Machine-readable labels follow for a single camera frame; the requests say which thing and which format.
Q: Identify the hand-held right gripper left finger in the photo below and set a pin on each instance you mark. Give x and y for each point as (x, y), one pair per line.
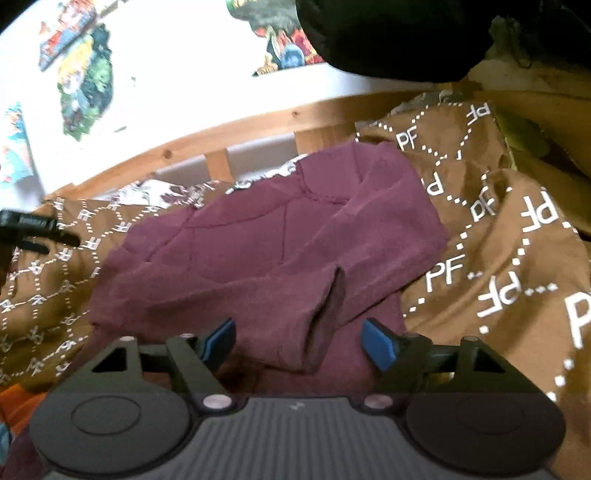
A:
(222, 340)

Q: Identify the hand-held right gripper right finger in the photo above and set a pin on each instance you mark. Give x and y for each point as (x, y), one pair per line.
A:
(377, 347)

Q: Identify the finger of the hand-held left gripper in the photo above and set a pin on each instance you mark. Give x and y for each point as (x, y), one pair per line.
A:
(32, 221)

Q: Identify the maroon long-sleeved shirt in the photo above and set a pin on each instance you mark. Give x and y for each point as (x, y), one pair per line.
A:
(258, 249)

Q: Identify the white floral patterned cloth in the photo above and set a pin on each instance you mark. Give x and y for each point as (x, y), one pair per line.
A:
(157, 191)

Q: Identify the brown printed blanket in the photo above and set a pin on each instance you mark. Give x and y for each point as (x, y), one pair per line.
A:
(508, 221)

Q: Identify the orange cloth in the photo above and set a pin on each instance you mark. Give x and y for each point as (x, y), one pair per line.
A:
(18, 406)

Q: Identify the green cloth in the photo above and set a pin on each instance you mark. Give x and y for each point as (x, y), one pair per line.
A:
(521, 134)

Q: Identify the tan blanket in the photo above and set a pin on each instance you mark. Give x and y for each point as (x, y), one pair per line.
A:
(554, 92)

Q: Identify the black cloth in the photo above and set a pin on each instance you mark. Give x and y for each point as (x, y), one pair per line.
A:
(392, 32)

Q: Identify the blue figure wall poster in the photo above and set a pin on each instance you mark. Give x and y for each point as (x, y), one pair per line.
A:
(16, 143)

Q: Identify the blond figure wall poster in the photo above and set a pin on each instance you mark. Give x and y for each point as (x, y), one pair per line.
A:
(85, 87)

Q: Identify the wooden bed frame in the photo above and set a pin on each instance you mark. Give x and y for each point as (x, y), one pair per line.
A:
(184, 150)

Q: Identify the orange-haired figure wall poster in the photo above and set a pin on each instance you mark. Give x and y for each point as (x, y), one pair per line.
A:
(64, 37)

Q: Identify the colourful torn wall poster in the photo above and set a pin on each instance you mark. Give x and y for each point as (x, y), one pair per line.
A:
(281, 41)

